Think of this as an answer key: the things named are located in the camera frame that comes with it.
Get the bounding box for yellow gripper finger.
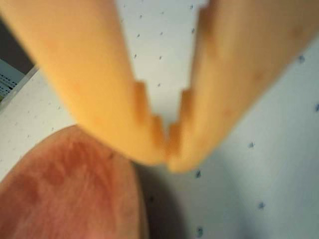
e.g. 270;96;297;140
168;0;319;172
0;0;167;165

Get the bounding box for brown wooden bowl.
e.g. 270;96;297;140
0;124;150;239

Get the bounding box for pale drawer storage unit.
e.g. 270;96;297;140
0;58;34;100

